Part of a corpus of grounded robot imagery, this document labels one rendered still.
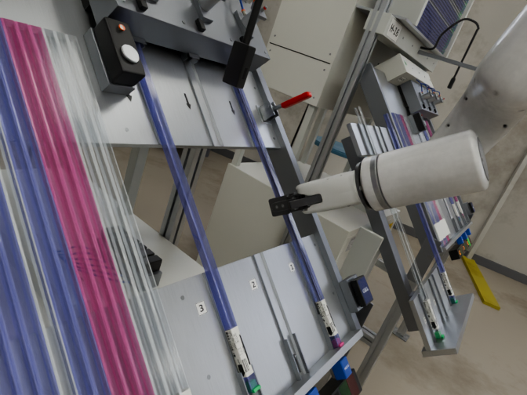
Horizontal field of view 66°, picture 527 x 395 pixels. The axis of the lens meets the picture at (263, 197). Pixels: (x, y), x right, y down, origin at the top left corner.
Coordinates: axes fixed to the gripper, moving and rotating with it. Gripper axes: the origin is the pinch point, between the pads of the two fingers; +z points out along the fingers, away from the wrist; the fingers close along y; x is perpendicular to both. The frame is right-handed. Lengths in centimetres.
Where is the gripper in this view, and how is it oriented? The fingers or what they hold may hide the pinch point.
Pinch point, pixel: (284, 204)
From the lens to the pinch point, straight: 71.5
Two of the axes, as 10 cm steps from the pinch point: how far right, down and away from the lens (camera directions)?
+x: 2.6, 9.7, 0.2
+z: -8.1, 2.0, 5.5
